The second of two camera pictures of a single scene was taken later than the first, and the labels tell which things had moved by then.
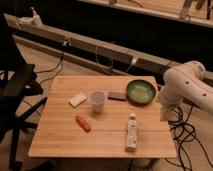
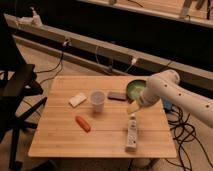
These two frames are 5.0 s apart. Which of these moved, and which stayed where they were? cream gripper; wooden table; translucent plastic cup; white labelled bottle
Moved: cream gripper
Stayed: translucent plastic cup; white labelled bottle; wooden table
